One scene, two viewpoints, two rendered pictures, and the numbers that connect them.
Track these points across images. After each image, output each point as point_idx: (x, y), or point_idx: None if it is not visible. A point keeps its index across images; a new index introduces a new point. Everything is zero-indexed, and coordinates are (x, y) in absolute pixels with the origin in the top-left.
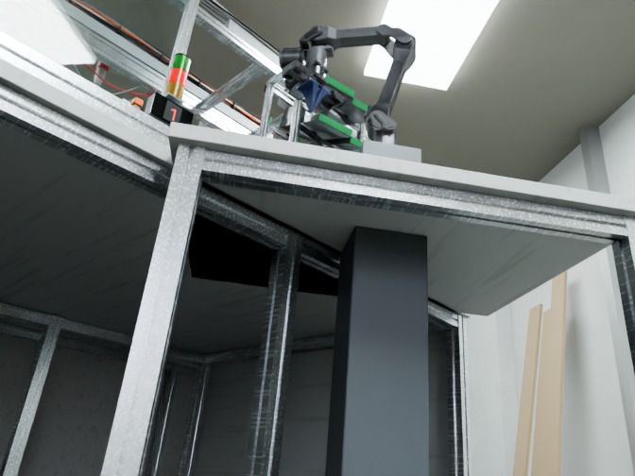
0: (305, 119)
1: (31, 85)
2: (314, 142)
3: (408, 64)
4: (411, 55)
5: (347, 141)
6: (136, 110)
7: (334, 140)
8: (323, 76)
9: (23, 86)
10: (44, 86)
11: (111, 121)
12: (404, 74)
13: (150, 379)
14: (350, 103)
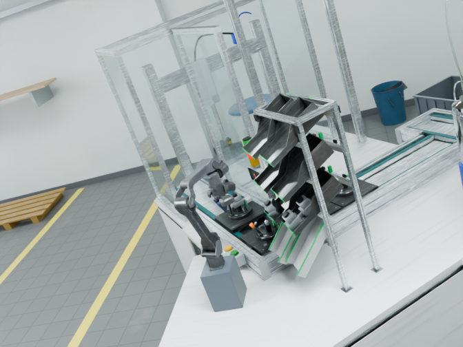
0: (269, 167)
1: (193, 240)
2: (312, 147)
3: (188, 214)
4: (182, 212)
5: (275, 188)
6: (211, 228)
7: (289, 171)
8: (214, 195)
9: (193, 241)
10: (193, 240)
11: (200, 246)
12: (193, 217)
13: None
14: (264, 155)
